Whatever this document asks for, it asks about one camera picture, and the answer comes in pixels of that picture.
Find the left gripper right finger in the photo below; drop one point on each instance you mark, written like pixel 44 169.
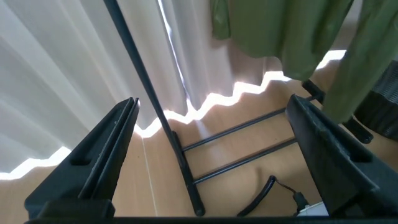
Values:
pixel 348 180

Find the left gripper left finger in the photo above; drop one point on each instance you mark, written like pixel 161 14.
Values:
pixel 87 174

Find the green printed shirt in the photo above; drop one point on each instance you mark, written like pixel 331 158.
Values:
pixel 280 28

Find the white laundry basket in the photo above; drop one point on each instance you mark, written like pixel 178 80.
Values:
pixel 382 109

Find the black clothes rack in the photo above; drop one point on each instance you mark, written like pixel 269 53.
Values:
pixel 140 68

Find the beige curtain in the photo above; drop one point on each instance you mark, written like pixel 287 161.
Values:
pixel 62 62

